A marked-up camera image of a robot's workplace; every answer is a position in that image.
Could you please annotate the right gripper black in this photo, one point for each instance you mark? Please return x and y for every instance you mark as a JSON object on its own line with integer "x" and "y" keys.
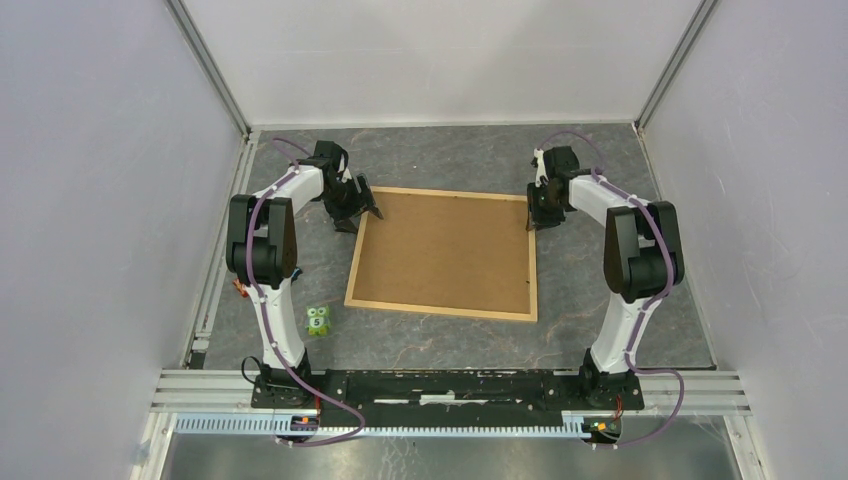
{"x": 541, "y": 220}

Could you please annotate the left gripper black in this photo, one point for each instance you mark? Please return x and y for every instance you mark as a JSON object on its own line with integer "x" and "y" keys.
{"x": 343, "y": 218}

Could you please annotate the wooden picture frame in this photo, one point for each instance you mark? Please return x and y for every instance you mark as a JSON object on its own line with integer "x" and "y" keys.
{"x": 437, "y": 310}

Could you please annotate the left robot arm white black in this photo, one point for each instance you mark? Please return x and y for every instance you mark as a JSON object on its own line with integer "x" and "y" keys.
{"x": 261, "y": 250}

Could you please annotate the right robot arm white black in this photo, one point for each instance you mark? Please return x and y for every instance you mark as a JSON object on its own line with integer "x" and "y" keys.
{"x": 642, "y": 259}

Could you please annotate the green owl number toy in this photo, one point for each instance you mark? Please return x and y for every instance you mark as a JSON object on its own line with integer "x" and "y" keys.
{"x": 318, "y": 320}

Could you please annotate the red small toy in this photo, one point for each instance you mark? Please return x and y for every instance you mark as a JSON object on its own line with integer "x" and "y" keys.
{"x": 240, "y": 287}

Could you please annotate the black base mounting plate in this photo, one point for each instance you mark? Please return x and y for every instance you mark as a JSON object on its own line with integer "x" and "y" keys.
{"x": 475, "y": 399}

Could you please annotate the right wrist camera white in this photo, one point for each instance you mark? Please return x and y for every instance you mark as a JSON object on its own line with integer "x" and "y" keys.
{"x": 538, "y": 162}

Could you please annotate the toothed aluminium rail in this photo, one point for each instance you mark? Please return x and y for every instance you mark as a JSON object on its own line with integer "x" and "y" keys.
{"x": 289, "y": 425}

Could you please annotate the left aluminium corner post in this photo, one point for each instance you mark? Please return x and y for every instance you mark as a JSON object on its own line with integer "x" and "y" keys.
{"x": 190, "y": 31}

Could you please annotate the aluminium corner post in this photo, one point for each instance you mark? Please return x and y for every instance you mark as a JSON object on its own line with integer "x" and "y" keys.
{"x": 679, "y": 55}
{"x": 190, "y": 31}

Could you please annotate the right aluminium corner post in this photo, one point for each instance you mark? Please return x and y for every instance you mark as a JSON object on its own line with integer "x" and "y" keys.
{"x": 679, "y": 55}

